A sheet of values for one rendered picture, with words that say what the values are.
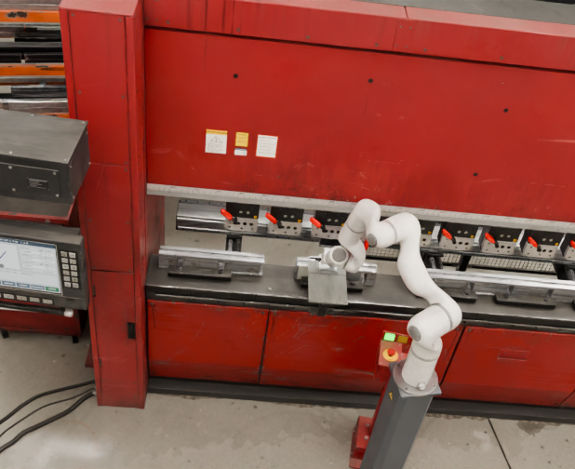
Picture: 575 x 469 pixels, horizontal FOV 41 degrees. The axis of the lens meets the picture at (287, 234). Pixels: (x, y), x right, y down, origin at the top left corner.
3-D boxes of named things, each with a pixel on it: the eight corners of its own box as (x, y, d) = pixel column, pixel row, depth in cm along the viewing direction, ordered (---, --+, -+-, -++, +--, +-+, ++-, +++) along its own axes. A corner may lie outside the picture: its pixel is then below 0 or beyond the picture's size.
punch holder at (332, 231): (311, 237, 350) (315, 210, 339) (310, 224, 357) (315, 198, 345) (342, 240, 351) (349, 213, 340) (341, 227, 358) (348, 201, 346)
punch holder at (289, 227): (267, 234, 349) (271, 206, 338) (268, 221, 355) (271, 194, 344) (300, 236, 350) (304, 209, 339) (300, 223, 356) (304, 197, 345)
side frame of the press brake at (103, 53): (97, 406, 408) (58, 6, 252) (124, 289, 470) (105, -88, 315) (143, 409, 409) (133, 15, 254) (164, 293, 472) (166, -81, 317)
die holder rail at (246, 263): (158, 267, 367) (158, 253, 360) (160, 259, 371) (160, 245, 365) (261, 276, 370) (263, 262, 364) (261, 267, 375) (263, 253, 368)
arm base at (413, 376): (443, 394, 315) (455, 367, 303) (400, 398, 311) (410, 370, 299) (428, 357, 329) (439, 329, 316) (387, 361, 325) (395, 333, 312)
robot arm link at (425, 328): (446, 353, 307) (461, 314, 291) (413, 373, 298) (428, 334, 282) (425, 333, 314) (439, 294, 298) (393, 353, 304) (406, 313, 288)
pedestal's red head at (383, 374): (373, 380, 359) (381, 356, 347) (376, 354, 371) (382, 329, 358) (415, 388, 358) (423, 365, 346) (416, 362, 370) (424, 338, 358)
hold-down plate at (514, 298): (495, 304, 374) (497, 300, 372) (493, 296, 378) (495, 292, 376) (554, 309, 376) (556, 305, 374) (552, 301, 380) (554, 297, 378)
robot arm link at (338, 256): (348, 254, 343) (329, 245, 342) (354, 251, 329) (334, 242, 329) (340, 271, 341) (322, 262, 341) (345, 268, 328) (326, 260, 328)
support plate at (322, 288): (308, 302, 346) (308, 301, 345) (307, 261, 365) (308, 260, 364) (347, 305, 347) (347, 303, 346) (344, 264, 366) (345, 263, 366)
